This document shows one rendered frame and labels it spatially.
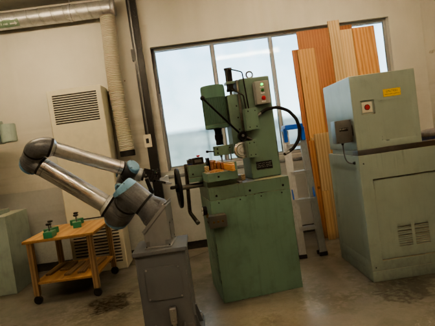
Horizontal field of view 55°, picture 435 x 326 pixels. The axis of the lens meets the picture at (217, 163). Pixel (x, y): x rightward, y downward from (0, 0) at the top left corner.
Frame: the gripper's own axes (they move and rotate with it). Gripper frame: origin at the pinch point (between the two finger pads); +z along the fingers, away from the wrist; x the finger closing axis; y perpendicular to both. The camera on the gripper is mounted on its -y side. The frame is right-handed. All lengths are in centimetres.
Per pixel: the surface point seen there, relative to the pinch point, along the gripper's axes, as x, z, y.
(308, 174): 56, 122, 27
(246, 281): -12, 64, -55
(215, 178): -16.1, 26.9, 10.4
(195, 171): 6.9, 16.6, 11.6
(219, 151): 6.6, 30.6, 29.2
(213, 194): -11.9, 29.1, -0.6
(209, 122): 5, 19, 48
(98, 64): 156, -83, 97
